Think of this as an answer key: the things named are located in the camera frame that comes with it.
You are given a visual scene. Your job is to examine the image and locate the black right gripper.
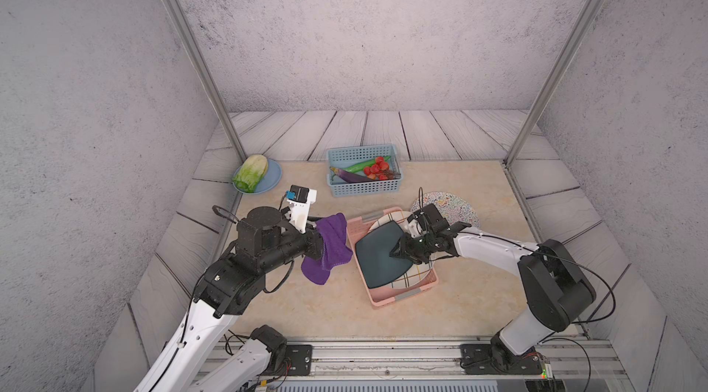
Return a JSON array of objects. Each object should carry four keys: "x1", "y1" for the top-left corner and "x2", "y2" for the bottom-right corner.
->
[{"x1": 387, "y1": 232, "x2": 436, "y2": 265}]

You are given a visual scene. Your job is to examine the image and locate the white plaid striped round plate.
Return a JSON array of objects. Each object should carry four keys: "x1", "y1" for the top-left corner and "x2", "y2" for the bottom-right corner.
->
[{"x1": 369, "y1": 209, "x2": 433, "y2": 289}]

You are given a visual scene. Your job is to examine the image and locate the colourful squiggle round plate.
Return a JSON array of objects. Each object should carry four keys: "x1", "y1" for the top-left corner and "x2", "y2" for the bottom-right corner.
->
[{"x1": 411, "y1": 191, "x2": 479, "y2": 227}]

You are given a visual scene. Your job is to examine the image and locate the dark teal square plate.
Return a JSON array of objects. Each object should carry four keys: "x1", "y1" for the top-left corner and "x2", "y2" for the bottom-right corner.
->
[{"x1": 354, "y1": 222, "x2": 413, "y2": 289}]

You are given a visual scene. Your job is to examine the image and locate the purple microfiber cloth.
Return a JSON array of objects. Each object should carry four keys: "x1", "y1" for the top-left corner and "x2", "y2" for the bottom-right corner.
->
[{"x1": 301, "y1": 212, "x2": 353, "y2": 285}]

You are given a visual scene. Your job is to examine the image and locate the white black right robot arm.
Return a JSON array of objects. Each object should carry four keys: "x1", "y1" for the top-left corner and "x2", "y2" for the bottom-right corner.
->
[{"x1": 390, "y1": 204, "x2": 597, "y2": 375}]

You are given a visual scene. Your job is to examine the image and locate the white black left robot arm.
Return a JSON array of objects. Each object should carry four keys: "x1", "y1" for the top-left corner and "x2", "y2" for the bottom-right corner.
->
[{"x1": 137, "y1": 203, "x2": 324, "y2": 391}]

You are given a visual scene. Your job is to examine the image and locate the small blue plate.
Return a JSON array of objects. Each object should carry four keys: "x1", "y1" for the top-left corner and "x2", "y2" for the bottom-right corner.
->
[{"x1": 232, "y1": 158, "x2": 282, "y2": 194}]

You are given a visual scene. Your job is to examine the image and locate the pink plastic basket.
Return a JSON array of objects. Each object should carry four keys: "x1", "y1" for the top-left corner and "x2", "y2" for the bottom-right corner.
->
[{"x1": 347, "y1": 207, "x2": 439, "y2": 308}]

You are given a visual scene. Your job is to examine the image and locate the light blue plastic basket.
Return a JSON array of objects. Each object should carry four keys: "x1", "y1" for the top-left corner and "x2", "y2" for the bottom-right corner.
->
[{"x1": 327, "y1": 144, "x2": 403, "y2": 197}]

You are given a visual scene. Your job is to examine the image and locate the purple eggplant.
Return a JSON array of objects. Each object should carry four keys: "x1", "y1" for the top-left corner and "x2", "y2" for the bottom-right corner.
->
[{"x1": 330, "y1": 167, "x2": 371, "y2": 184}]

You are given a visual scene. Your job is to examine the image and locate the green cucumber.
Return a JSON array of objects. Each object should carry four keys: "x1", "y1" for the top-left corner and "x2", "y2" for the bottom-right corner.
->
[{"x1": 346, "y1": 156, "x2": 391, "y2": 173}]

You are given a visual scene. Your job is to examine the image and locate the green cabbage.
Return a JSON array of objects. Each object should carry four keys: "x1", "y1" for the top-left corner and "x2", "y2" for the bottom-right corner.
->
[{"x1": 232, "y1": 154, "x2": 269, "y2": 193}]

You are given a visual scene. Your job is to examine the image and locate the metal base rail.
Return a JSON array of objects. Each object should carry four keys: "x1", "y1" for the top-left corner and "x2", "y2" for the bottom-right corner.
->
[{"x1": 143, "y1": 336, "x2": 632, "y2": 392}]

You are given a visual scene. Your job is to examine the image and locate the right aluminium frame post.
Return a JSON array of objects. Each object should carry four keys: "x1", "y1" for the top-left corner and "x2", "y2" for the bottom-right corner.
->
[{"x1": 503, "y1": 0, "x2": 605, "y2": 170}]

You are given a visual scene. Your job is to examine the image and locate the aluminium frame post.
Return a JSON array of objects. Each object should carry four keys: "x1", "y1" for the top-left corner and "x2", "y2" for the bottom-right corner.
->
[
  {"x1": 503, "y1": 0, "x2": 605, "y2": 170},
  {"x1": 161, "y1": 0, "x2": 246, "y2": 162}
]

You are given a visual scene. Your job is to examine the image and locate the left aluminium frame post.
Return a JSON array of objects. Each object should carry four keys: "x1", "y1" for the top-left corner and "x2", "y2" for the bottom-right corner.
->
[{"x1": 161, "y1": 0, "x2": 246, "y2": 162}]

